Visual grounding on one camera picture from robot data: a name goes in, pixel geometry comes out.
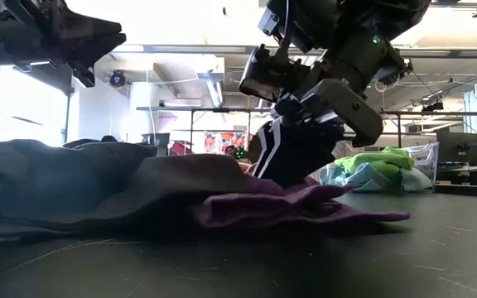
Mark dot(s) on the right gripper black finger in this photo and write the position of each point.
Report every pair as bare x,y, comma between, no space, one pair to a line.
300,153
265,145

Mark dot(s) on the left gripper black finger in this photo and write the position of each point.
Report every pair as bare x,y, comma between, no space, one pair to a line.
97,46
97,25

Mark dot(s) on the purple towel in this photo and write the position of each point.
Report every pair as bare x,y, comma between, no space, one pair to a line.
284,207

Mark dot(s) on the lime green towel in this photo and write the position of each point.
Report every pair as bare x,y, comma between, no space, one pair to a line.
371,161

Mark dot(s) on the light blue towel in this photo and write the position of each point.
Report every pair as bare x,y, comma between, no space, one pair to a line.
367,180

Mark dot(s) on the navy towel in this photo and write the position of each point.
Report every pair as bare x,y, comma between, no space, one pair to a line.
35,186

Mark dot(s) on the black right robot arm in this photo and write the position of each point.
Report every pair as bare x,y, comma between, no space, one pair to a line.
325,16

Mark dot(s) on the round black ceiling speaker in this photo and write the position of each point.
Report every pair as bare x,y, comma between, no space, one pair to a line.
117,78

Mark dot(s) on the floral print banner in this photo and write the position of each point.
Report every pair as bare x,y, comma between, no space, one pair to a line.
222,142

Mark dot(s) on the black pipe rack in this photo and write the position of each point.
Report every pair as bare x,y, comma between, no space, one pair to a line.
205,109

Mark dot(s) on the black ceiling spotlight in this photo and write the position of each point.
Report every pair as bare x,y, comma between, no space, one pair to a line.
432,106

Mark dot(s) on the small red bin rack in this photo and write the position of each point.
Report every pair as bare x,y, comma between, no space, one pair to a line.
178,148

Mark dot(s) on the long ceiling light bar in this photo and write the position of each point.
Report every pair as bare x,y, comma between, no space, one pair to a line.
189,49

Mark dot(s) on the white ceiling box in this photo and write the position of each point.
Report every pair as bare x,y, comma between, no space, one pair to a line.
209,68

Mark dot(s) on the clear plastic bin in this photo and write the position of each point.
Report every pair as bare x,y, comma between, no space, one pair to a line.
427,161

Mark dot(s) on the black equipment stand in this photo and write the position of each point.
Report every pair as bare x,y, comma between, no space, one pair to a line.
155,140

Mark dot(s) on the black monitor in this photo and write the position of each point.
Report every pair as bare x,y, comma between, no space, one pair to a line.
456,151

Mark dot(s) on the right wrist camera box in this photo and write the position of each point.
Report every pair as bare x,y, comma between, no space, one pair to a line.
267,78

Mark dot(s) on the silver ventilation duct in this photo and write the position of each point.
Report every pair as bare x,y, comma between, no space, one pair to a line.
215,93

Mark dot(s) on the black table frame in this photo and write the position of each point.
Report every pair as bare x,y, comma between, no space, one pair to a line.
470,190

